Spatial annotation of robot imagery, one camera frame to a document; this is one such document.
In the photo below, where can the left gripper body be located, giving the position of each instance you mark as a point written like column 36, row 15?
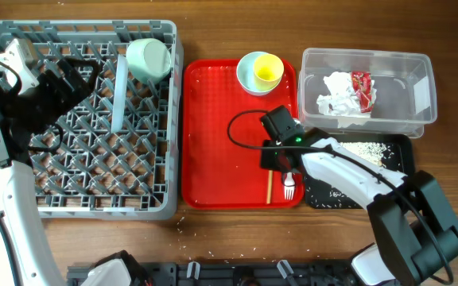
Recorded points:
column 26, row 90

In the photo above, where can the wooden chopstick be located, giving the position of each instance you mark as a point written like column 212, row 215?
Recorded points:
column 269, row 189

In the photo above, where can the white plastic fork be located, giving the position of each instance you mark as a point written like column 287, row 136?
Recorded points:
column 289, row 186

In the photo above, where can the white rice food waste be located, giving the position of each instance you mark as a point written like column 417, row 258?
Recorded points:
column 345, row 181

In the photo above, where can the white napkin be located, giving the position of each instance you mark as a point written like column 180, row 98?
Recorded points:
column 341, row 100

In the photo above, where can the yellow plastic cup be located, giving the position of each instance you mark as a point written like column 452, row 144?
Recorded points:
column 268, row 70

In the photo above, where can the clear plastic bin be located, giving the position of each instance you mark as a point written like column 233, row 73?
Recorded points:
column 406, row 91

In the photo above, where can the light blue small bowl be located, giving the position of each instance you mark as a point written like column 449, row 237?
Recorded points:
column 245, row 74

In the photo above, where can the red snack wrapper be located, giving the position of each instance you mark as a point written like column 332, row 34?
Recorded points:
column 363, row 87

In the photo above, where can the black plastic tray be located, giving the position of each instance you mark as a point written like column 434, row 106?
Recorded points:
column 391, row 151

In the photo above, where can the large light blue plate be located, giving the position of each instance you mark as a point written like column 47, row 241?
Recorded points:
column 120, row 87

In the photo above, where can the green bowl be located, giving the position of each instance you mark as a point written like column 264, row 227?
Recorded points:
column 149, row 60

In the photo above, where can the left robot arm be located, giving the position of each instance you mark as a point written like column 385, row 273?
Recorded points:
column 30, row 104

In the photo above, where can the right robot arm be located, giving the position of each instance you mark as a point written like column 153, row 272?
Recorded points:
column 414, row 225

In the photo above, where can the grey dishwasher rack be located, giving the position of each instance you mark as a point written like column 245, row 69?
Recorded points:
column 84, row 170

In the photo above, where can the red plastic tray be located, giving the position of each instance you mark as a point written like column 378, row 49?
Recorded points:
column 217, row 174

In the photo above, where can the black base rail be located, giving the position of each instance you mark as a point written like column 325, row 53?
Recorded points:
column 316, row 273

